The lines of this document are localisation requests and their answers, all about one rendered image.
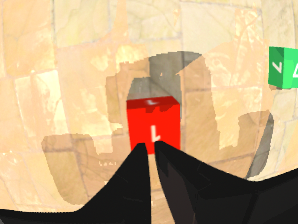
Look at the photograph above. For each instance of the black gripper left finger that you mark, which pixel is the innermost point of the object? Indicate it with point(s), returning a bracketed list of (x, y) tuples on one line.
[(125, 199)]

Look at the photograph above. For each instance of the green block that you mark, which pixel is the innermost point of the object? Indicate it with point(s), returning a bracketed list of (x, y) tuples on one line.
[(283, 67)]

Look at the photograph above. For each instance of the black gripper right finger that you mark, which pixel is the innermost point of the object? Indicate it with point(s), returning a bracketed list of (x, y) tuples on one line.
[(198, 193)]

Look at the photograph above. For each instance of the red block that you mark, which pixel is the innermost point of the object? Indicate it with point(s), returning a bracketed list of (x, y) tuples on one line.
[(154, 119)]

